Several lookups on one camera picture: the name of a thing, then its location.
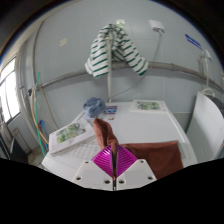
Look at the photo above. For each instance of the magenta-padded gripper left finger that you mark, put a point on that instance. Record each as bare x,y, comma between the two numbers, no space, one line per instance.
103,173

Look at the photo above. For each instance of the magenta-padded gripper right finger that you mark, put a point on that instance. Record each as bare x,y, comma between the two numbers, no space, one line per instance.
128,171

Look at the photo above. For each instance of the brown towel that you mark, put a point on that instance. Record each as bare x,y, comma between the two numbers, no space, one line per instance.
156,156

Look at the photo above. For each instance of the white front-load washing machine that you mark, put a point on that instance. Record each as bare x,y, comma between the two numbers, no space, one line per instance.
143,128

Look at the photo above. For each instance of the large white picture board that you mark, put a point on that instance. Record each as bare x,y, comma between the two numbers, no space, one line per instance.
70,133

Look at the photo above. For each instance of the white printed leaflet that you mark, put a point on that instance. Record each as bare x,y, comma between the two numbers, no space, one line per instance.
110,113

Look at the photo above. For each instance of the small white printed box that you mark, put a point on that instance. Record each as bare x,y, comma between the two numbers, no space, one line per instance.
148,105

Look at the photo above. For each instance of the white vertical pipe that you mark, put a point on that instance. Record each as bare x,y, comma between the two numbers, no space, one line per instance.
109,86

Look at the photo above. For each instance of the white top-load washing machine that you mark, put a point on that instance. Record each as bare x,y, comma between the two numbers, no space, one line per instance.
205,130

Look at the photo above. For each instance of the white radiator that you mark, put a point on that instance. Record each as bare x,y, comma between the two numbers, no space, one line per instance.
20,141

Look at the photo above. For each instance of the grey vertical drainpipe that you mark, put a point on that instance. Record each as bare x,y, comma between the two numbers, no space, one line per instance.
23,93

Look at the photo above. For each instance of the green white striped shirt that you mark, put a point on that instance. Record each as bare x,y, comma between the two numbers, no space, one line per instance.
100,56

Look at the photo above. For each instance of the window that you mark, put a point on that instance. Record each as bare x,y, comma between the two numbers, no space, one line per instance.
10,93

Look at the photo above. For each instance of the grey horizontal wall pipe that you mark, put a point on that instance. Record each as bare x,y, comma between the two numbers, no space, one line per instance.
173,66

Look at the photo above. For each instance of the white blank wall plate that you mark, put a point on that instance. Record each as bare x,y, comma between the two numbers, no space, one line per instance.
63,42

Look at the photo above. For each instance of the blue wall sign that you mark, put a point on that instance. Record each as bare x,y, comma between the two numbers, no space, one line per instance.
193,41

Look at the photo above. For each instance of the white wall socket box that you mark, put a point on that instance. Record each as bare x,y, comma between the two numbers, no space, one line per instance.
156,25

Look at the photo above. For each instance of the small white wall outlet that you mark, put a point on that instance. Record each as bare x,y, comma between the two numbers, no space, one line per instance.
120,22

